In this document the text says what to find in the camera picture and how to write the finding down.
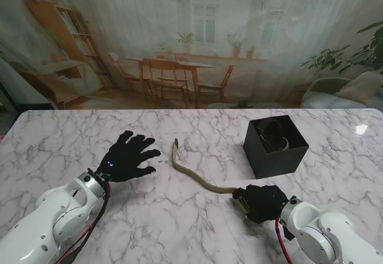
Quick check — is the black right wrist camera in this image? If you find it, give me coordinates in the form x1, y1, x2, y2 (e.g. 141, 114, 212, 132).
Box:
282, 226, 297, 242

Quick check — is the black woven belt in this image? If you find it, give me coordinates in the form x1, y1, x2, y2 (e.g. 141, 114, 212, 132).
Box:
254, 119, 288, 153

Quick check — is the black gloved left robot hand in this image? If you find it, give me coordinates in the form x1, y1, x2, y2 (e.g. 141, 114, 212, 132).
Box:
95, 130, 162, 183

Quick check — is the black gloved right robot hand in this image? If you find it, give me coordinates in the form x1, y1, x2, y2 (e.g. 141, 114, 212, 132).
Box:
232, 184, 290, 225

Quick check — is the red and black cable bundle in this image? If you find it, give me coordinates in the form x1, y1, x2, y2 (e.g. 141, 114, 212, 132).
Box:
55, 183, 112, 264
275, 217, 296, 264

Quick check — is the printed room scene backdrop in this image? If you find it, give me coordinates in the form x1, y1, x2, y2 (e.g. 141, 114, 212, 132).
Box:
0, 0, 383, 111

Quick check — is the black square storage box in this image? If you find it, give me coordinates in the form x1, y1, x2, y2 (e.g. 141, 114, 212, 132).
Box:
242, 114, 311, 180

